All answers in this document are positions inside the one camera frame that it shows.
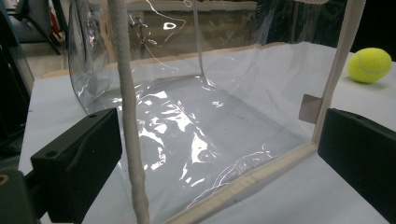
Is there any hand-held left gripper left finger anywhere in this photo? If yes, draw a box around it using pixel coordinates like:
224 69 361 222
30 107 123 224

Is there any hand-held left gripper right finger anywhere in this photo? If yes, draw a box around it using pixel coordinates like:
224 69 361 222
317 107 396 224

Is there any clear plastic tote bag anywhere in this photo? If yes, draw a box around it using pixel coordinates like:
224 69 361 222
67 0 367 224

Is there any yellow tennis ball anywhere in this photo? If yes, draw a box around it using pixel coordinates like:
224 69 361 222
346 47 393 84

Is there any black metal stand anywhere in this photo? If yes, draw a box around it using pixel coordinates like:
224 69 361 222
8 0 70 56

